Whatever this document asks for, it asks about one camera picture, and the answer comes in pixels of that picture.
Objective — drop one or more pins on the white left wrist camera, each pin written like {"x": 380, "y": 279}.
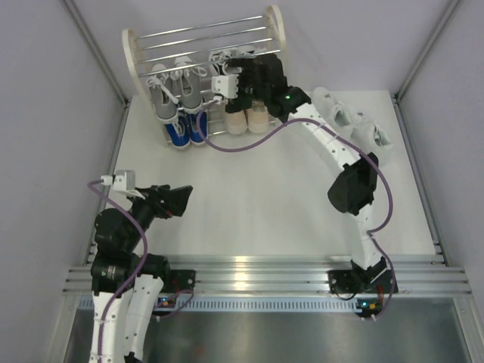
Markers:
{"x": 122, "y": 182}

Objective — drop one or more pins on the grey canvas sneaker front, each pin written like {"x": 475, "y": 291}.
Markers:
{"x": 187, "y": 80}

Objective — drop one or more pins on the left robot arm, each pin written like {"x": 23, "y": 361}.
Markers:
{"x": 126, "y": 278}

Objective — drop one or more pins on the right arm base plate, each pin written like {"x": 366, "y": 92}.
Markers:
{"x": 349, "y": 282}

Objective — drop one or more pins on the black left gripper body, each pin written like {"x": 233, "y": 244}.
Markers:
{"x": 147, "y": 209}

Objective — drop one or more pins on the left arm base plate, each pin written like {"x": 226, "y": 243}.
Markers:
{"x": 178, "y": 280}

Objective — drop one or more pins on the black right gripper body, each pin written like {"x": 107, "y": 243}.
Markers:
{"x": 247, "y": 91}

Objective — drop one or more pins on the blue canvas sneaker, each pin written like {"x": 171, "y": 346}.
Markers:
{"x": 198, "y": 126}
{"x": 178, "y": 131}

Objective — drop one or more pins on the black white sneaker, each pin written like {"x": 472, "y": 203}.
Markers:
{"x": 246, "y": 51}
{"x": 219, "y": 62}

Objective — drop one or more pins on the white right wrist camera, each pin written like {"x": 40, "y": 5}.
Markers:
{"x": 225, "y": 86}

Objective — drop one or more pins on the beige lace sneaker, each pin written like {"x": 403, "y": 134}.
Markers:
{"x": 235, "y": 123}
{"x": 258, "y": 118}

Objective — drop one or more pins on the grey canvas sneaker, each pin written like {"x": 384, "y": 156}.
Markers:
{"x": 187, "y": 80}
{"x": 161, "y": 87}

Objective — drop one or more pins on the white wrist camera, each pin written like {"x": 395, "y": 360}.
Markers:
{"x": 122, "y": 182}
{"x": 225, "y": 86}

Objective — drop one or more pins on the perforated cable duct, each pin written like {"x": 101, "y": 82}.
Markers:
{"x": 262, "y": 304}

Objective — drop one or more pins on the grey canvas sneaker back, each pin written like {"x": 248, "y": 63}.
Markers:
{"x": 161, "y": 87}

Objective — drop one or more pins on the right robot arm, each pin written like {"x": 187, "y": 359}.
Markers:
{"x": 352, "y": 192}

